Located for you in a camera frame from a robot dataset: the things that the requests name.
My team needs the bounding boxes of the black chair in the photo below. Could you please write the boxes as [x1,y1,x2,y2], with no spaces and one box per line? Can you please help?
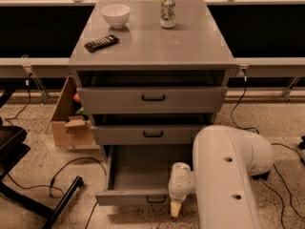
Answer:
[0,93,83,229]

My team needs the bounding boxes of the black cable with adapter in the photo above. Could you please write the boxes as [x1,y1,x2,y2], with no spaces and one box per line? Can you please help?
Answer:
[230,76,287,229]

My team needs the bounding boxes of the black floor cable left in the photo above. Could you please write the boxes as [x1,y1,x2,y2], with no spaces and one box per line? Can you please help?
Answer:
[7,156,109,229]

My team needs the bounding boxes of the black power adapter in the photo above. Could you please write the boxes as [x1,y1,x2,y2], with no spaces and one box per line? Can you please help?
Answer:
[252,172,270,180]

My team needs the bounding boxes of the black cable far right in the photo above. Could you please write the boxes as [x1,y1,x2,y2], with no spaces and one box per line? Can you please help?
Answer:
[270,142,305,220]

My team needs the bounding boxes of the dark snack bar packet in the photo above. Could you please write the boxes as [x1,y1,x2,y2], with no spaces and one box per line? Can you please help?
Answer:
[84,35,119,52]

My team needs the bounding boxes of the grey railing beam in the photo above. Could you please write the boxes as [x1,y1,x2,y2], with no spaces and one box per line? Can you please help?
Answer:
[0,57,305,78]

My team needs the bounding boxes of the white bowl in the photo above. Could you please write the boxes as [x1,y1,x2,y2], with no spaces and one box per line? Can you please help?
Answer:
[101,4,131,29]

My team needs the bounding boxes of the white green soda can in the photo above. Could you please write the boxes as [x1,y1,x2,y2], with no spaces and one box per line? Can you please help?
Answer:
[160,0,175,29]

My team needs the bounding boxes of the grey drawer cabinet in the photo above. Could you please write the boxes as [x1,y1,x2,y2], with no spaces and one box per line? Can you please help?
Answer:
[68,0,238,151]

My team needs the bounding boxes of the grey top drawer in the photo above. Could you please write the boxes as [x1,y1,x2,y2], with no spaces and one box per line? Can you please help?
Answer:
[77,87,227,115]

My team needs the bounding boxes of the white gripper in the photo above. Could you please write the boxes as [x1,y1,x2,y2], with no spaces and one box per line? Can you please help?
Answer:
[168,162,195,218]

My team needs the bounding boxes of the brown cardboard box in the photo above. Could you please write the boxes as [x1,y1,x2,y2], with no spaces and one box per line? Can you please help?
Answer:
[51,76,94,147]

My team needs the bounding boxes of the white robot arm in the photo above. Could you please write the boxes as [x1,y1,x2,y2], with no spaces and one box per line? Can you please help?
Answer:
[168,125,275,229]

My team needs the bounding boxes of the grey bottom drawer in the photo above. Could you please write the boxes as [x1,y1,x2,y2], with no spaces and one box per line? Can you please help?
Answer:
[96,144,193,206]

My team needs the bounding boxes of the grey middle drawer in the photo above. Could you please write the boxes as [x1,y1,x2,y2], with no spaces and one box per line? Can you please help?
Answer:
[91,125,203,145]

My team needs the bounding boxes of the grey drawer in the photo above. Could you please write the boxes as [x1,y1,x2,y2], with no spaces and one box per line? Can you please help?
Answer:
[96,144,193,206]
[91,125,203,145]
[77,87,227,115]

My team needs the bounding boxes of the black cable left wall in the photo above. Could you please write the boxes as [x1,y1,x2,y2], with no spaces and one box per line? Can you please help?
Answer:
[5,73,34,126]

